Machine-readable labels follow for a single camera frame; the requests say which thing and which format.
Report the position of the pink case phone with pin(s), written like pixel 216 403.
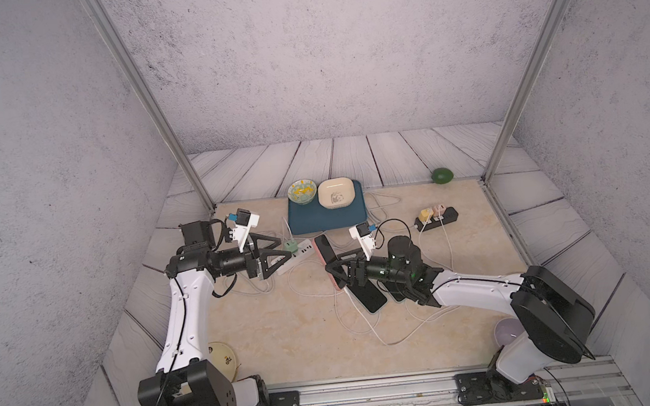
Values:
pixel 325 251

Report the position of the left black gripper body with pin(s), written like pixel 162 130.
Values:
pixel 251 267

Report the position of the black phone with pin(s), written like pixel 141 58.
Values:
pixel 369 296

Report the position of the cream square dish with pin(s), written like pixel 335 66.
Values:
pixel 336 193

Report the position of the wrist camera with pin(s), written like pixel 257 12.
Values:
pixel 244 221
pixel 363 233

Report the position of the green charger plug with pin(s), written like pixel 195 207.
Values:
pixel 292 245

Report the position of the light green case phone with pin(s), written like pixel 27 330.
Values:
pixel 394 290

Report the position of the blue tray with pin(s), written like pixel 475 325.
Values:
pixel 314 218

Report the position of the yellow round plate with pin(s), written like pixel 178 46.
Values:
pixel 224 358

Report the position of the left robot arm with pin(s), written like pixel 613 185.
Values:
pixel 185 375

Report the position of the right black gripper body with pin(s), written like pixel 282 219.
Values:
pixel 362 274

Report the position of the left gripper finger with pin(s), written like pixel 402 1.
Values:
pixel 266 242
pixel 270 262

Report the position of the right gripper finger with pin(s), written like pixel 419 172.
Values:
pixel 340 275
pixel 353 256

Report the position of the black power strip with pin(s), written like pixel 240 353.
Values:
pixel 450 216

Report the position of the yellow charger plug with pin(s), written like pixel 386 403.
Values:
pixel 425 215

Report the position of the white power strip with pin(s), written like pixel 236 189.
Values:
pixel 305 250

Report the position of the green avocado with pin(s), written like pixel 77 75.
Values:
pixel 442 176

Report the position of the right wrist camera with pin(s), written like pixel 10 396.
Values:
pixel 363 233

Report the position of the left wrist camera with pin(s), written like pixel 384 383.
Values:
pixel 244 221

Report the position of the purple bowl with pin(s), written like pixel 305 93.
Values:
pixel 507 330

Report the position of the patterned small bowl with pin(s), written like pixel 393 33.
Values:
pixel 302 192

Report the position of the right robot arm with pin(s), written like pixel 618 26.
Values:
pixel 555 318

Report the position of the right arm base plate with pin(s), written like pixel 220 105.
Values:
pixel 483 388

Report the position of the pink charger plug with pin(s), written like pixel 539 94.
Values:
pixel 439 211

